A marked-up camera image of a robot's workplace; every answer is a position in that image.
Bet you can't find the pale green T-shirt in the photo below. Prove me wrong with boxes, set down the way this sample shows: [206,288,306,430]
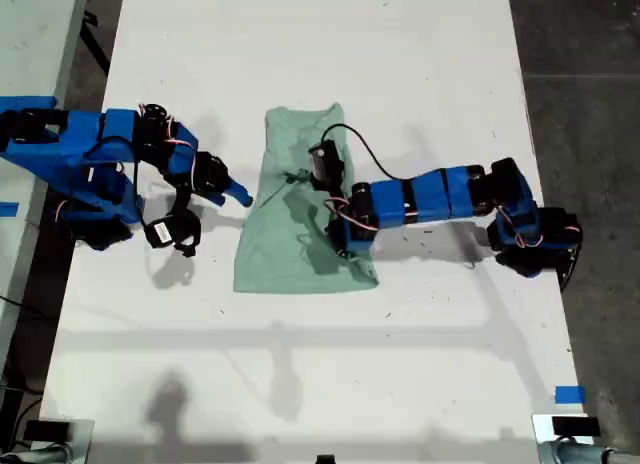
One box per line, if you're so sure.
[233,102,380,295]

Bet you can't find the long blue tape strip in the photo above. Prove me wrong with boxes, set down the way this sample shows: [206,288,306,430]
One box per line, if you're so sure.
[0,94,58,113]

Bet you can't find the white side table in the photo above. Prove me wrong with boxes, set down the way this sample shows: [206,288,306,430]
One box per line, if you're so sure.
[0,0,94,365]

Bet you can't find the blue tape square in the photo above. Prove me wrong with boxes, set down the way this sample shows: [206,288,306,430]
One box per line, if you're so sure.
[554,385,586,404]

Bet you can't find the silver metal plate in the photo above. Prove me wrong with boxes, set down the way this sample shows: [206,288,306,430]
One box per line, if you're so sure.
[531,412,596,464]

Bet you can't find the small black box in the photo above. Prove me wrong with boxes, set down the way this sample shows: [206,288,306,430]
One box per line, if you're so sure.
[23,420,74,441]
[552,416,601,438]

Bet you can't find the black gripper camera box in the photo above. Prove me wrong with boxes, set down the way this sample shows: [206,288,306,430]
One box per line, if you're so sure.
[144,208,203,258]
[307,139,347,191]

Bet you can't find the black camera cable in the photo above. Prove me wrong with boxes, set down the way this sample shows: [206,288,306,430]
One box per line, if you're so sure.
[319,123,404,183]
[131,159,152,231]

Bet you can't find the black strap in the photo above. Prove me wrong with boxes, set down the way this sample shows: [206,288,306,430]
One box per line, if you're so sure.
[79,8,112,78]

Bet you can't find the thin black floor cable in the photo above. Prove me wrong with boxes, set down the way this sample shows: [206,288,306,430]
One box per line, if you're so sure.
[0,294,54,320]

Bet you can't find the black base cable loop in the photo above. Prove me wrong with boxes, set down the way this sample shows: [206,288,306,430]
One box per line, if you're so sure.
[558,223,585,291]

